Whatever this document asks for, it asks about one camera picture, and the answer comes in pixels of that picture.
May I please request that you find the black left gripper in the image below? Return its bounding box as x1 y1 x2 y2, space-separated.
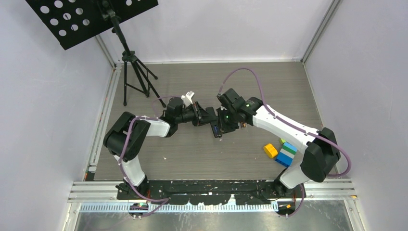
176 102 216 127

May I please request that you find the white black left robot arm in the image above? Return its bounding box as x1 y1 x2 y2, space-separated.
103 97 218 199

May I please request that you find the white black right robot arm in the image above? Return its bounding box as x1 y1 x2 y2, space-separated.
217 89 341 198

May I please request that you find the yellow toy brick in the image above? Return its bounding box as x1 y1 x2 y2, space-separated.
263 143 279 159

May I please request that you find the blue green white brick stack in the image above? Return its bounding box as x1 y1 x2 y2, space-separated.
275 142 297 167

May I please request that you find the black music stand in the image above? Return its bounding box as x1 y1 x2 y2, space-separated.
27 0 159 97

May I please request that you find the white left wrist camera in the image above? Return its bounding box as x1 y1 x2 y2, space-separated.
180 91 195 107

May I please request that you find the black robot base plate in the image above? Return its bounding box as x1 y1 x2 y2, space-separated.
116 180 306 205

